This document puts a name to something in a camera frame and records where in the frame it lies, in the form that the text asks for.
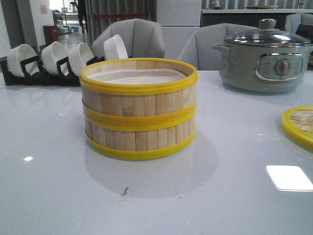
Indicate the bamboo steamer tray yellow rims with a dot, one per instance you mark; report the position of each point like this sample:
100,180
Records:
139,107
140,145

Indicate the yellow woven bamboo steamer lid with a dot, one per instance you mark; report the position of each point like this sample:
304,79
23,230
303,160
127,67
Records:
297,124

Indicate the white steamer liner cloth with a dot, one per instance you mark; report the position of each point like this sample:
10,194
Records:
138,77

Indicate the grey upholstered chair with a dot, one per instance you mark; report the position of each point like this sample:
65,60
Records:
293,21
197,49
142,38

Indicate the white ceramic bowl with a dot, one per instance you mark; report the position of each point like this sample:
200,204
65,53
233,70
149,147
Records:
51,54
16,55
79,57
114,48

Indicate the white refrigerator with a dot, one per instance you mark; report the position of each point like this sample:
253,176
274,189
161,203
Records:
177,19

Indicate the green electric cooking pot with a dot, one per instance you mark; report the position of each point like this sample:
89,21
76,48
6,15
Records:
262,68

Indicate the black bowl rack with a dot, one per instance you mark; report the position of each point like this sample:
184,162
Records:
65,76

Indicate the red fire extinguisher box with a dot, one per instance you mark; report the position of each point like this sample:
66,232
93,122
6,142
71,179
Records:
50,34

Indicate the glass pot lid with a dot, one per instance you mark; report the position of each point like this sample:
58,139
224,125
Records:
267,35

